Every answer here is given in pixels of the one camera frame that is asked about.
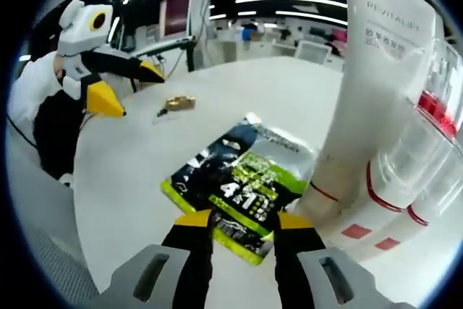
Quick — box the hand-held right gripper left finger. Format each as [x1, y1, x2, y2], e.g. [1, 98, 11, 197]
[86, 208, 215, 309]

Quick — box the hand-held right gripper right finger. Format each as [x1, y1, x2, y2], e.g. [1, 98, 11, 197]
[272, 211, 397, 309]

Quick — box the gold foil skincare sachet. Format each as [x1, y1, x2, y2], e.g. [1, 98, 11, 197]
[165, 94, 197, 111]

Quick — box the green black skincare sachet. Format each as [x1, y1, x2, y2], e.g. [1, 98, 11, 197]
[160, 112, 310, 267]

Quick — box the silver blue skincare sachet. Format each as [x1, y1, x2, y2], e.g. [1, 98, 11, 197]
[252, 122, 322, 185]

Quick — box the white red-banded skincare bottle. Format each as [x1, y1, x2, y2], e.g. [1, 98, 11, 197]
[365, 164, 463, 265]
[327, 131, 460, 252]

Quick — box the white skincare tube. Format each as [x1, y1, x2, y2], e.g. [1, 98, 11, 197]
[295, 0, 441, 232]

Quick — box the person's left hand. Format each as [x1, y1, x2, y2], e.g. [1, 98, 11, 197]
[53, 56, 70, 85]

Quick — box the black-legged standing desk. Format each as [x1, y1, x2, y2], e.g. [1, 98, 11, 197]
[132, 35, 203, 82]

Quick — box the person's dark clothing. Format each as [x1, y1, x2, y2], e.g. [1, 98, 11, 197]
[33, 82, 90, 182]

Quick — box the large monitor screen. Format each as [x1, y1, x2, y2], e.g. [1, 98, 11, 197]
[158, 0, 196, 41]

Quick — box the white mesh office chair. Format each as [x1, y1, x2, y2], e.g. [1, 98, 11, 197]
[7, 173, 109, 309]

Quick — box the white ceiling light strip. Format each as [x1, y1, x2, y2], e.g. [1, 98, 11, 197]
[275, 10, 348, 27]
[234, 0, 348, 9]

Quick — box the white background office chair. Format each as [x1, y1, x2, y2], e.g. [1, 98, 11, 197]
[295, 40, 333, 67]

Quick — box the red wall banner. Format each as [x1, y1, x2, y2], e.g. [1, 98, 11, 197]
[331, 28, 348, 56]

